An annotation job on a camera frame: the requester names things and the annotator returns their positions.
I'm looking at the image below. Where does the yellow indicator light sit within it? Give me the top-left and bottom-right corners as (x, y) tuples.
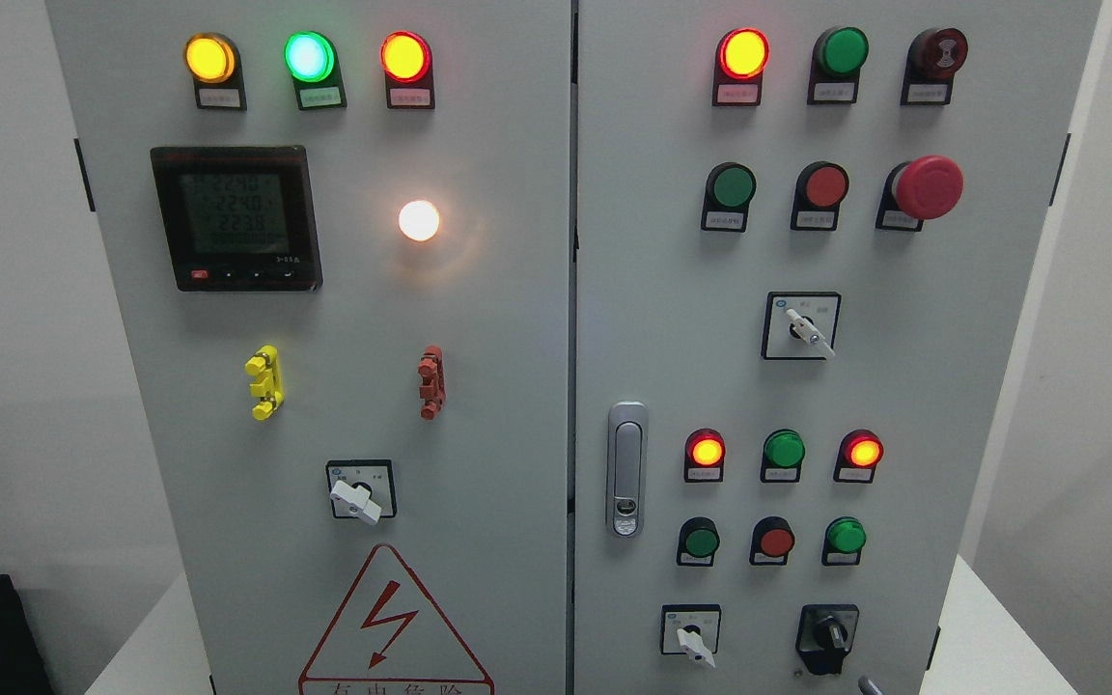
(183, 32), (247, 111)

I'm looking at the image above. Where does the green push button lower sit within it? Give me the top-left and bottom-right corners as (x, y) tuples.
(676, 517), (722, 567)

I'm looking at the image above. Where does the silver door lock handle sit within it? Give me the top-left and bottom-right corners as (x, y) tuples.
(605, 403), (649, 538)

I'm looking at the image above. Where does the black knob selector switch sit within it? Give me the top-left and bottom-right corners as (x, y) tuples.
(795, 604), (860, 676)

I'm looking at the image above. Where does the red lit indicator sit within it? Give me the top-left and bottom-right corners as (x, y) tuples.
(683, 428), (727, 483)
(713, 26), (770, 107)

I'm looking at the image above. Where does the red push button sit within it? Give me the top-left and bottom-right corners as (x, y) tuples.
(749, 515), (795, 565)
(790, 161), (850, 232)

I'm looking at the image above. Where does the green indicator lower middle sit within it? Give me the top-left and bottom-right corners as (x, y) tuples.
(759, 430), (806, 484)

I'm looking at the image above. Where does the red emergency stop button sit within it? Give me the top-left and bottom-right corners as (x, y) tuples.
(875, 153), (963, 234)

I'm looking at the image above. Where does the black digital power meter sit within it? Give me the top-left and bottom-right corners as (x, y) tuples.
(151, 145), (322, 292)

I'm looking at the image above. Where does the grey cabinet door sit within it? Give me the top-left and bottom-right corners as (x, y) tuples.
(572, 1), (1100, 694)
(44, 1), (572, 694)

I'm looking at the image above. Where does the dark red buzzer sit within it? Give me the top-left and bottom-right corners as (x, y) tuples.
(900, 27), (969, 106)

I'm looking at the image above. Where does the grey left cabinet door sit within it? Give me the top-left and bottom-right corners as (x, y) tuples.
(44, 1), (572, 694)

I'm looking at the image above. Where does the red electric hazard sticker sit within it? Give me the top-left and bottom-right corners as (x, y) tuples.
(297, 542), (495, 694)

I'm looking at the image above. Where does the red lit indicator lower left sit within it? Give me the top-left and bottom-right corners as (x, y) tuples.
(683, 428), (727, 483)

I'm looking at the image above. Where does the red push button upper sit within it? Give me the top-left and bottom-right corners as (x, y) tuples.
(790, 161), (850, 232)

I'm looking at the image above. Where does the white selector switch bottom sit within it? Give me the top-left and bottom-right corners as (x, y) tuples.
(661, 603), (722, 668)

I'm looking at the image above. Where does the grey right cabinet door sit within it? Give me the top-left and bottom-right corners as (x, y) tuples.
(572, 1), (1100, 694)

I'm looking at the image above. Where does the white selector switch upper right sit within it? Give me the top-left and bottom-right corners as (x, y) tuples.
(761, 292), (842, 360)

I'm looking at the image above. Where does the red lit indicator left door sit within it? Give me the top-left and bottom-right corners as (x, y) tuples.
(379, 31), (435, 110)

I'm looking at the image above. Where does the white selector switch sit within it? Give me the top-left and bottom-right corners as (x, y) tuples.
(661, 603), (722, 668)
(761, 292), (842, 360)

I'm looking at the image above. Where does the green lit indicator light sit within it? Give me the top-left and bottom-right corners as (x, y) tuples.
(282, 30), (346, 111)

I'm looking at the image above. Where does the white selector switch left door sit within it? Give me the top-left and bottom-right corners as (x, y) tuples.
(325, 460), (397, 525)

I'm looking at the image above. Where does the white lit indicator light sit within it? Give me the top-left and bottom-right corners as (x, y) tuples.
(397, 201), (441, 242)

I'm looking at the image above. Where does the red indicator lower right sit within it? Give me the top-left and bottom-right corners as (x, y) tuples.
(833, 430), (884, 484)

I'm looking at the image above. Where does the green push button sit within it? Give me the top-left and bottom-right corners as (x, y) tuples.
(699, 161), (758, 234)
(676, 517), (722, 567)

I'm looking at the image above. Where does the green indicator top right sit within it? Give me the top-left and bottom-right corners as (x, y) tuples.
(807, 26), (870, 106)

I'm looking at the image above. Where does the red push button lower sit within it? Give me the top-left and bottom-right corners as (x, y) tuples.
(749, 515), (795, 565)

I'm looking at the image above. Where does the green indicator bottom right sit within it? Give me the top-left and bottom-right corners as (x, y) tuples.
(821, 517), (868, 567)

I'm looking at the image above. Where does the green push button upper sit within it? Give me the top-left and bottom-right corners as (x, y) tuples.
(699, 161), (758, 234)

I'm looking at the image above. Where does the red lit indicator top right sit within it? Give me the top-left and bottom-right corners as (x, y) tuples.
(713, 26), (770, 107)

